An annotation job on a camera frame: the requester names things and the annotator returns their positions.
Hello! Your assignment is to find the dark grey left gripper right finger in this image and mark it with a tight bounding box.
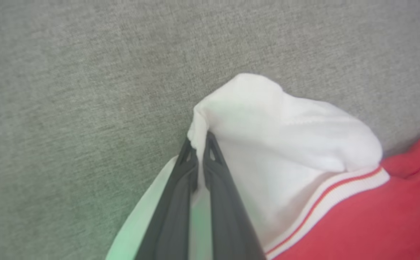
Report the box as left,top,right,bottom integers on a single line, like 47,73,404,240
202,131,267,260

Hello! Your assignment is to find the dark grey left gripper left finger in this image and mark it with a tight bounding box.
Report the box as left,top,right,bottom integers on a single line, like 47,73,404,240
134,138,199,260

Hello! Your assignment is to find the grey fabric sofa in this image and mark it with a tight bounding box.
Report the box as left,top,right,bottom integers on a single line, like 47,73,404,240
0,0,420,260

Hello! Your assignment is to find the red and white jersey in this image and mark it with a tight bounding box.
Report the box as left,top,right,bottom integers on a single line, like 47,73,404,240
105,73,420,260

